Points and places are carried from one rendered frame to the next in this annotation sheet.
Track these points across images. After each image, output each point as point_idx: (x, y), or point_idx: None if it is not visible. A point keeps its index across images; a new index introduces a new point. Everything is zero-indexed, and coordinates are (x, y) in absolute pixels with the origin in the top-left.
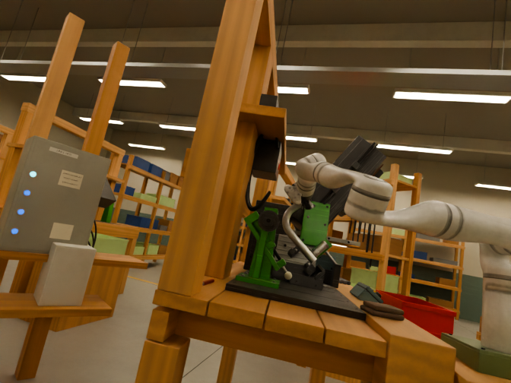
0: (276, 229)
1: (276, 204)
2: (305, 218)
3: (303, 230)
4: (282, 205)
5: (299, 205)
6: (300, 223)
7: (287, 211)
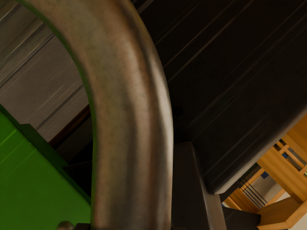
0: (157, 31)
1: (288, 117)
2: (67, 203)
3: (2, 131)
4: (256, 143)
5: (108, 221)
6: (86, 164)
7: (130, 47)
